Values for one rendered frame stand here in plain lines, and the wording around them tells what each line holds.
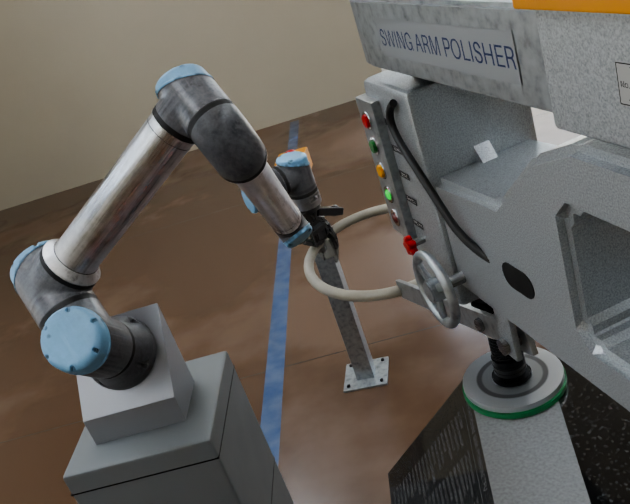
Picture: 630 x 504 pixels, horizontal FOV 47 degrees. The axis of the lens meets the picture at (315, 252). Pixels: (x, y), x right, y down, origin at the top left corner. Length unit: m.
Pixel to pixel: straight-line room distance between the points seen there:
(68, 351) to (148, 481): 0.42
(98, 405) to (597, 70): 1.57
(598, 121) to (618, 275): 0.32
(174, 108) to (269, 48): 6.09
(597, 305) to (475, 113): 0.42
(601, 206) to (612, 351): 0.23
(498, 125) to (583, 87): 0.55
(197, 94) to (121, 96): 6.44
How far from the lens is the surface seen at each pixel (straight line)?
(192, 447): 1.87
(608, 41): 0.71
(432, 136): 1.24
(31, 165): 8.49
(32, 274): 1.84
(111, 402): 1.98
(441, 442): 1.70
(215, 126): 1.50
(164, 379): 1.93
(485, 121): 1.28
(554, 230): 0.96
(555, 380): 1.61
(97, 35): 7.89
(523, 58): 0.86
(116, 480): 1.98
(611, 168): 0.82
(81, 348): 1.73
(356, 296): 1.94
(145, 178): 1.63
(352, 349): 3.20
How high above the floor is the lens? 1.90
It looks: 24 degrees down
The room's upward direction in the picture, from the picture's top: 19 degrees counter-clockwise
